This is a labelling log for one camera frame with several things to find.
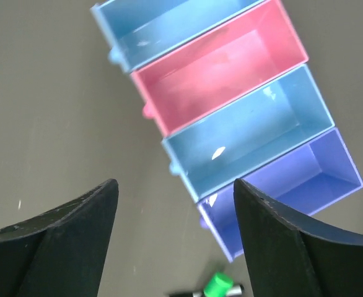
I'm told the green highlighter marker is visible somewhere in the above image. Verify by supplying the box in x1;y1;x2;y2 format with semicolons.
203;272;234;297

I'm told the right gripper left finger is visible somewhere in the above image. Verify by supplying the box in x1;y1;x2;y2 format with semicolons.
0;179;119;296

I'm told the black white pen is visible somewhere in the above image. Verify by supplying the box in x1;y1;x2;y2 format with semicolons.
167;284;245;297

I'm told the light blue drawer box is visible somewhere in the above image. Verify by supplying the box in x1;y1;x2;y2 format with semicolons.
90;0;259;73

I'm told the pink drawer box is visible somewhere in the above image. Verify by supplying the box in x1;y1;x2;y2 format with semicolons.
131;1;308;136

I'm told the purple drawer box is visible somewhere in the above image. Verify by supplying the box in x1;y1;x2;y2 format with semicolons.
198;128;363;262

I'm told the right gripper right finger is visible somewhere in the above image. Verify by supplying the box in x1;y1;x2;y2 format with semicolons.
234;179;363;296

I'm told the teal blue drawer box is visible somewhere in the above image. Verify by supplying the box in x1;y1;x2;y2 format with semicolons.
162;64;335;202

